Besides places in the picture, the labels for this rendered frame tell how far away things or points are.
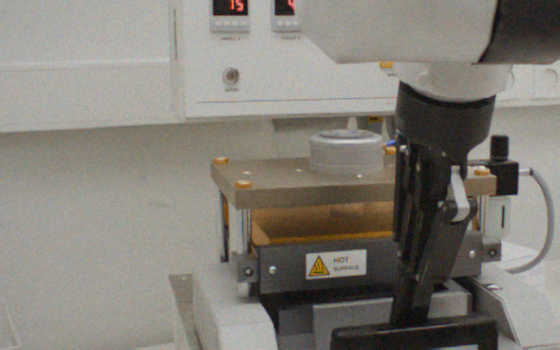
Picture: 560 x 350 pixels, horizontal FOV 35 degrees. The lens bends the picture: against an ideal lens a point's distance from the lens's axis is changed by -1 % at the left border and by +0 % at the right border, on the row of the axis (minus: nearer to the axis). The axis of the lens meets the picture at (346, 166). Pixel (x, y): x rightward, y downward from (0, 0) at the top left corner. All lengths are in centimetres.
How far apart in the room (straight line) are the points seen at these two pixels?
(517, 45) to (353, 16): 10
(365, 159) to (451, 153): 26
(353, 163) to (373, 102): 19
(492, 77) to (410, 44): 14
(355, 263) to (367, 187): 8
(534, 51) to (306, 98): 56
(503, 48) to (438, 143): 14
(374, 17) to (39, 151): 95
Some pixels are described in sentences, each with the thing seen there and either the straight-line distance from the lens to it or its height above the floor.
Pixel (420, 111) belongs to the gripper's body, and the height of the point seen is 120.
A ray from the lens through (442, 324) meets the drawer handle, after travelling 77.
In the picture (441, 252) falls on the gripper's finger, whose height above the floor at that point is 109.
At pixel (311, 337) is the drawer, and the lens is 85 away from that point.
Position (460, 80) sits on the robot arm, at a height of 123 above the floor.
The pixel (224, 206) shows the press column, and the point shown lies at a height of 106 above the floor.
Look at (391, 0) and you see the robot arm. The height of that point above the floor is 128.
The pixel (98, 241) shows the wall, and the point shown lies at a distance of 143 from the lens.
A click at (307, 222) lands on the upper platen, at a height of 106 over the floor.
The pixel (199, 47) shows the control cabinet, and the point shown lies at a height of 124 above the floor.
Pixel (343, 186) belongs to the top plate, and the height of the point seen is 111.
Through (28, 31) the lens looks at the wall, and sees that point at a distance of 138.
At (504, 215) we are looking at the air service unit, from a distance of 116.
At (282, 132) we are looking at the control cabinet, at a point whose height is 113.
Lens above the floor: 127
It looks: 9 degrees down
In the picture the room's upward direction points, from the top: straight up
